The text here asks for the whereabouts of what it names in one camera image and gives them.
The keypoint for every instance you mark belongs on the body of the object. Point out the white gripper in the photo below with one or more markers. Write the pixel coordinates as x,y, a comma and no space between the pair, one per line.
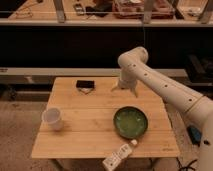
126,83

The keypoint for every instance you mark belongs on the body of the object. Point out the white ceramic cup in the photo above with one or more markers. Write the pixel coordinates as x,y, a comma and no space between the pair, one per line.
52,117

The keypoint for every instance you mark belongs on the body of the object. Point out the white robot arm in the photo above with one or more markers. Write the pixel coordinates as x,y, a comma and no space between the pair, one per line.
194,105

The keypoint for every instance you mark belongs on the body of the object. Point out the green ceramic bowl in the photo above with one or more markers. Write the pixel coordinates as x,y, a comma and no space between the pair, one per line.
130,122

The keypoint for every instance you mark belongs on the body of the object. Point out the black rectangular box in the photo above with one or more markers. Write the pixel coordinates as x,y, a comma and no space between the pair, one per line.
85,86

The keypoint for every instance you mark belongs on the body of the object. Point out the wooden folding table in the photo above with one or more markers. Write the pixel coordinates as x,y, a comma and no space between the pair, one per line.
88,130

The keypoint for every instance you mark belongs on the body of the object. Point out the white tube with cap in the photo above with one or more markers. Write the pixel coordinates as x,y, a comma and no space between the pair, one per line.
116,158

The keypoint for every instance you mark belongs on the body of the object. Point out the black equipment right background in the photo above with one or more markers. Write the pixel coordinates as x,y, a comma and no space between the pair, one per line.
199,70

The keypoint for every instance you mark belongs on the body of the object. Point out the red tray on shelf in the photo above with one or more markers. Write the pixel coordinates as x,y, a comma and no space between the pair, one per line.
135,9

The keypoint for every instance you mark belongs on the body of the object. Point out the blue black device on floor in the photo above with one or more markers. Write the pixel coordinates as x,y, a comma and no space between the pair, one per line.
194,134

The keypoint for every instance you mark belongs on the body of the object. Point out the black remote on shelf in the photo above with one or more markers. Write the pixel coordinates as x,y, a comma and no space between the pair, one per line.
79,9

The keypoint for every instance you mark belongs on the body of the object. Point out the long shelf bench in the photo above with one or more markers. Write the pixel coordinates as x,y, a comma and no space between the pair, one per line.
61,12

